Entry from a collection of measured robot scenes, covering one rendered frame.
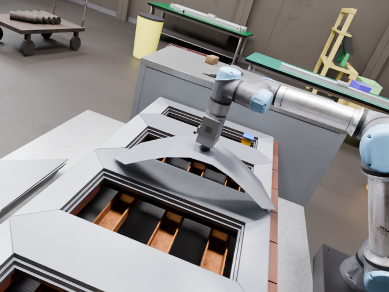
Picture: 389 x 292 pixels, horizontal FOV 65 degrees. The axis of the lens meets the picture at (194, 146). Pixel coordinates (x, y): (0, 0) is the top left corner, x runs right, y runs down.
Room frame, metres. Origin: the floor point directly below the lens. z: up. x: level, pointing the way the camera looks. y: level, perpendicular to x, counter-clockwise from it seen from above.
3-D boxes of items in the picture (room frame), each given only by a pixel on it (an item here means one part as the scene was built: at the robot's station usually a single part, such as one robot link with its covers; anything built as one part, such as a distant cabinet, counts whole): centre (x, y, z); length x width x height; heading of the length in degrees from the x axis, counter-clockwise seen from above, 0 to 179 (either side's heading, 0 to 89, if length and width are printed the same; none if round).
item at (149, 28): (5.76, 1.42, 0.37); 0.48 x 0.47 x 0.75; 78
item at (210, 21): (7.74, 0.73, 0.44); 2.43 x 0.93 x 0.88; 78
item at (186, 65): (2.09, -0.21, 1.03); 1.30 x 0.60 x 0.04; 84
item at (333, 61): (6.80, -2.57, 0.90); 1.37 x 1.22 x 1.80; 168
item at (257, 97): (0.98, -0.14, 1.28); 0.11 x 0.11 x 0.08; 69
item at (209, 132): (1.00, -0.03, 1.12); 0.10 x 0.09 x 0.16; 76
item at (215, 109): (1.00, -0.04, 1.20); 0.08 x 0.08 x 0.05
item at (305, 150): (1.81, -0.18, 0.51); 1.30 x 0.04 x 1.01; 84
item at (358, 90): (4.86, -1.60, 0.42); 2.42 x 0.93 x 0.85; 77
